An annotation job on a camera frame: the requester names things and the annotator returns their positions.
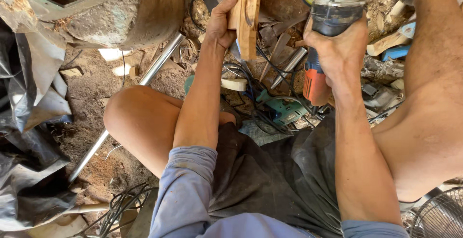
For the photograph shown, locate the person's right hand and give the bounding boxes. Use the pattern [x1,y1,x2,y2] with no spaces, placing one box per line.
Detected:
[303,12,369,98]

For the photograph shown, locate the person's left hand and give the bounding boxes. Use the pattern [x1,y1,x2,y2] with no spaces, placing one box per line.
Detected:
[204,0,241,49]

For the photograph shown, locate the orange and grey angle grinder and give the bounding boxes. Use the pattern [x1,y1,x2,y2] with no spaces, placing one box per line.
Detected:
[299,0,366,107]

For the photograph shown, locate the wooden plank piece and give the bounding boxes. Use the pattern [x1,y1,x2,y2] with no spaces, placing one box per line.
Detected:
[227,0,263,61]

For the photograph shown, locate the pale wood offcut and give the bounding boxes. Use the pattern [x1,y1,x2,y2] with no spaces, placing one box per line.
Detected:
[366,30,411,57]

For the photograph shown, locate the short chrome metal tube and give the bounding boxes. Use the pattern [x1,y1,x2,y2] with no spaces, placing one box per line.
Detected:
[270,47,308,90]

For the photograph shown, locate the blue plastic piece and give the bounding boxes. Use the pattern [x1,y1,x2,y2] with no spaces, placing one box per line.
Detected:
[381,45,411,62]

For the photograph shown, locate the small pale wood block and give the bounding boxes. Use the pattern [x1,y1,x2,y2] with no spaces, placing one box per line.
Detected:
[221,78,249,92]

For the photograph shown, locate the large wooden log stump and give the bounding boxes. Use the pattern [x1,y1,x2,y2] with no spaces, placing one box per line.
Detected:
[65,0,185,50]

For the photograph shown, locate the teal power tool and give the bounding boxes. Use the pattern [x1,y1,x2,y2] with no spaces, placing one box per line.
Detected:
[255,89,310,126]

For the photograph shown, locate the person's right leg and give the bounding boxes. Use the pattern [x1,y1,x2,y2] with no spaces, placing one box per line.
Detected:
[371,0,463,203]

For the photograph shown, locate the person's leg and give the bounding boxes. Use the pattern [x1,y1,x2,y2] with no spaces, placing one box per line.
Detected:
[371,0,463,203]
[103,85,237,179]

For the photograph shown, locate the long chrome metal pipe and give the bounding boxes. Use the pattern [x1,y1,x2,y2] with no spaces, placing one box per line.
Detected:
[67,32,186,183]

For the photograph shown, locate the person's left leg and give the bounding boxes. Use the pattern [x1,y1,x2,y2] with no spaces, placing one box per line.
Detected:
[103,85,237,179]

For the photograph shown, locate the person's dark shorts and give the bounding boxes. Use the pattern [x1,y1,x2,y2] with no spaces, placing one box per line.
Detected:
[208,111,343,238]

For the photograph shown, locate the grey blue shirt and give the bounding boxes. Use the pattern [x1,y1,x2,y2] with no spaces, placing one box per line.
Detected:
[148,145,410,238]

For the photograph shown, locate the black plastic sheet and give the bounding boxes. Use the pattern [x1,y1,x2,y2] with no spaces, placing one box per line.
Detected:
[0,17,77,232]

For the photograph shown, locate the metal wire fan guard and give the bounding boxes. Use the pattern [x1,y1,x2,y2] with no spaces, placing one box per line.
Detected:
[409,187,463,238]

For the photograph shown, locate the bundle of black wires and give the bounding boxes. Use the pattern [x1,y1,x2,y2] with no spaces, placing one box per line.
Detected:
[72,182,160,238]

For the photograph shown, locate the wooden tool handle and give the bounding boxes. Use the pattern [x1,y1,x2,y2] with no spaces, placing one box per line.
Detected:
[64,203,110,215]

